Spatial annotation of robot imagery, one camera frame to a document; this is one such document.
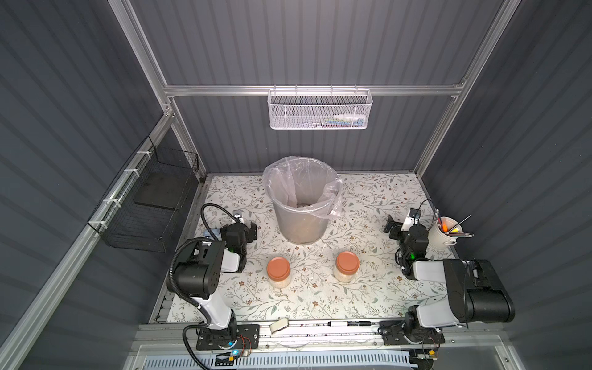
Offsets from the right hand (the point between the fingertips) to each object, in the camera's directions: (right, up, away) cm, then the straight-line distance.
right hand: (407, 218), depth 90 cm
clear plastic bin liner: (-40, +13, +6) cm, 42 cm away
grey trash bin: (-44, -4, +2) cm, 44 cm away
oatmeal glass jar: (-49, -23, -8) cm, 55 cm away
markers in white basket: (-24, +40, +2) cm, 47 cm away
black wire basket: (-93, +4, -17) cm, 95 cm away
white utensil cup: (+12, -5, -5) cm, 14 cm away
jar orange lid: (-50, -16, -11) cm, 53 cm away
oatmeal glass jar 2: (-27, -21, -7) cm, 35 cm away
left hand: (-67, -3, +6) cm, 67 cm away
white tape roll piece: (-49, -33, -16) cm, 61 cm away
